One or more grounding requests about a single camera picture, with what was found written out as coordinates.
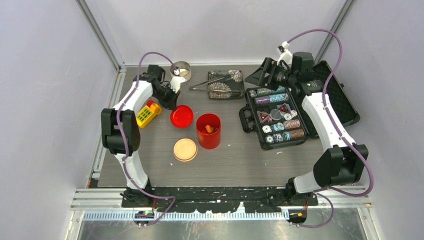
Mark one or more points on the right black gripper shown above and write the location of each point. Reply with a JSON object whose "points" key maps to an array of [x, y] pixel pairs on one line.
{"points": [[269, 66]]}

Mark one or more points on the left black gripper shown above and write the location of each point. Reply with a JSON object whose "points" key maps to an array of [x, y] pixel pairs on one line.
{"points": [[171, 104]]}

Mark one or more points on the red round lid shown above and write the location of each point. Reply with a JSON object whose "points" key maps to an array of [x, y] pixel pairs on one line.
{"points": [[182, 116]]}

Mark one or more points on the metal tongs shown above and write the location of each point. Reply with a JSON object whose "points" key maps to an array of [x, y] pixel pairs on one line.
{"points": [[203, 86]]}

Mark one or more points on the red cylindrical container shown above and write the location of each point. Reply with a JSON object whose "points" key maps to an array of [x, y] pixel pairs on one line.
{"points": [[208, 141]]}

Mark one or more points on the orange fried food top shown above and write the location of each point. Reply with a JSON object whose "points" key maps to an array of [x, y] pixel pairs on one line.
{"points": [[209, 129]]}

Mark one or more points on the beige round lid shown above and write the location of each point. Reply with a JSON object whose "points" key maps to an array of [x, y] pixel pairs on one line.
{"points": [[185, 149]]}

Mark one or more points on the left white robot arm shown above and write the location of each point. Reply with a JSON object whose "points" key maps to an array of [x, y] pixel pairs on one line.
{"points": [[119, 129]]}

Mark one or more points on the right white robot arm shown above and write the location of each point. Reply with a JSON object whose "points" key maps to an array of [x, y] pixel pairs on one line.
{"points": [[343, 160]]}

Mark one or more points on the yellow red toy block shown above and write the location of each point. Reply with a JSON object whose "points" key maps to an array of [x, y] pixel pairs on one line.
{"points": [[148, 113]]}

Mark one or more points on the beige round metal bowl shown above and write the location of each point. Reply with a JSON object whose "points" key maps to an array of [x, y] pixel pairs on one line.
{"points": [[182, 64]]}

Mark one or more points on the black floral square plate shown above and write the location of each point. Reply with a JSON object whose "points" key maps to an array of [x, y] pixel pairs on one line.
{"points": [[236, 84]]}

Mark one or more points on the black poker chip case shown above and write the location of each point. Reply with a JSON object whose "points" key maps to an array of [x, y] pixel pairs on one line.
{"points": [[278, 118]]}

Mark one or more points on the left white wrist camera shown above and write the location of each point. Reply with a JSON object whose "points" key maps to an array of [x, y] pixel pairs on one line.
{"points": [[178, 77]]}

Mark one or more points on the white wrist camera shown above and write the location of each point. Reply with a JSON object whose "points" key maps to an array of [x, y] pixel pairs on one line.
{"points": [[178, 77], [285, 56]]}

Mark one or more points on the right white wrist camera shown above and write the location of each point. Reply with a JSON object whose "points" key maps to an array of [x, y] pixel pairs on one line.
{"points": [[285, 56]]}

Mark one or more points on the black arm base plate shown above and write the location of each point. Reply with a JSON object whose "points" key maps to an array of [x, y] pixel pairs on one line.
{"points": [[254, 199]]}

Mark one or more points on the aluminium front rail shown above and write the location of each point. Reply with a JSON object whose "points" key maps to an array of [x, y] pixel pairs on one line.
{"points": [[106, 205]]}

